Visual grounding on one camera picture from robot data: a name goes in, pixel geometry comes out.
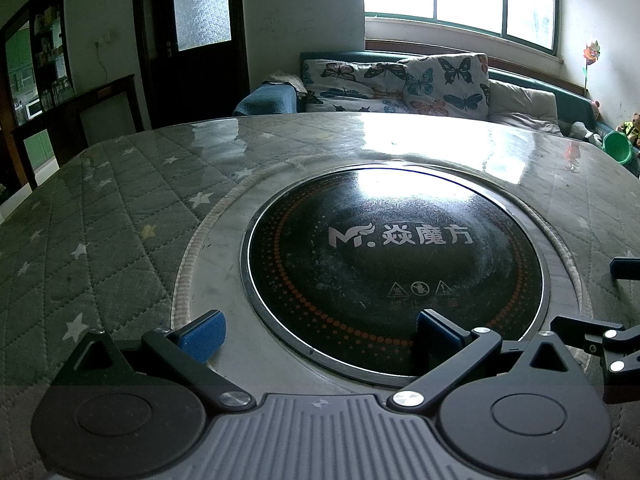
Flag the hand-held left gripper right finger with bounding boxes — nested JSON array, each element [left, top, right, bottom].
[[387, 309, 588, 411]]

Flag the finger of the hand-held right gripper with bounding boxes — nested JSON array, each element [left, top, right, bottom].
[[610, 256, 640, 281], [550, 315, 640, 392]]

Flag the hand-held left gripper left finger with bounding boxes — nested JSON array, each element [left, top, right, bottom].
[[50, 310, 257, 408]]

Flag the green bucket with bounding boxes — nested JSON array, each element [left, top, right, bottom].
[[602, 130, 640, 171]]

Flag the yellow green stuffed toy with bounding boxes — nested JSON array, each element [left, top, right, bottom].
[[617, 114, 640, 148]]

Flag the grey stuffed toy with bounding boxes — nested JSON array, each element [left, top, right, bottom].
[[567, 121, 603, 146]]

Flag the round black induction cooktop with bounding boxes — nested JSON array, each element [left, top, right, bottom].
[[240, 165, 553, 388]]

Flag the teal sofa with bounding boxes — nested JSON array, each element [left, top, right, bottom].
[[299, 50, 640, 178]]

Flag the white pillow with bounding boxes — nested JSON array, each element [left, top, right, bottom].
[[487, 80, 561, 136]]

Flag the colourful pinwheel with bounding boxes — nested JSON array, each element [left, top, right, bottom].
[[581, 42, 601, 96]]

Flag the white panel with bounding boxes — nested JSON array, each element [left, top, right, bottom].
[[80, 91, 136, 146]]

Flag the blue blanket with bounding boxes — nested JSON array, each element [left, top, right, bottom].
[[232, 84, 301, 117]]

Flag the square butterfly print pillow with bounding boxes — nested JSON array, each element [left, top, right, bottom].
[[400, 53, 491, 121]]

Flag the dark wooden door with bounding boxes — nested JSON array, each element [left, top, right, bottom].
[[131, 0, 251, 116]]

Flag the dark wooden sideboard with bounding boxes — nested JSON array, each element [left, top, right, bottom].
[[10, 74, 146, 191]]

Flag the cream towel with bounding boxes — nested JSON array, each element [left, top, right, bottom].
[[262, 74, 308, 96]]

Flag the long butterfly print pillow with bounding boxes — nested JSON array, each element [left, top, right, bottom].
[[302, 58, 416, 113]]

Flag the dark wooden shelf cabinet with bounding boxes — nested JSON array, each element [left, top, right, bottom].
[[0, 0, 78, 206]]

